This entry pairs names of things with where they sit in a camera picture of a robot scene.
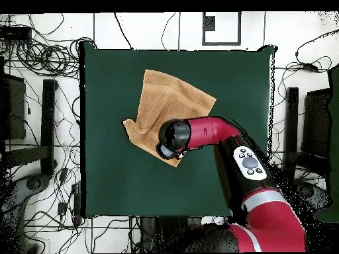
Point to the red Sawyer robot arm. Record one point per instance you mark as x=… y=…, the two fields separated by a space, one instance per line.
x=238 y=164

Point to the flat black box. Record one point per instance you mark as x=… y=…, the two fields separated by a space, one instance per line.
x=16 y=33

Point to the black stand frame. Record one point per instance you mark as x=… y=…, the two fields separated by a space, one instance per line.
x=47 y=127
x=291 y=119

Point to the grey office chair base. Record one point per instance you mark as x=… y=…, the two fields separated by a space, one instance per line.
x=315 y=195
x=34 y=183

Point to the green hanging cloth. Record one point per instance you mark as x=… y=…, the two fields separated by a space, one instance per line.
x=334 y=132

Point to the dark green table cloth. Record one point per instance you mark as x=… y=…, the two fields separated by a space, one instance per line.
x=119 y=185

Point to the black power strip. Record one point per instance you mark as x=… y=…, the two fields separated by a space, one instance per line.
x=76 y=203

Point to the black equipment box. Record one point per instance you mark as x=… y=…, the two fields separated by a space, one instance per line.
x=16 y=111
x=316 y=121

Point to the black power adapter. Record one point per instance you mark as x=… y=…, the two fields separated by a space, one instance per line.
x=63 y=174
x=310 y=68
x=62 y=209

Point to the tan terry towel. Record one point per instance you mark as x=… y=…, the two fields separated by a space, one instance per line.
x=164 y=105

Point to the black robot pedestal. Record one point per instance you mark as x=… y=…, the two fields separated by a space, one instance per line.
x=164 y=230

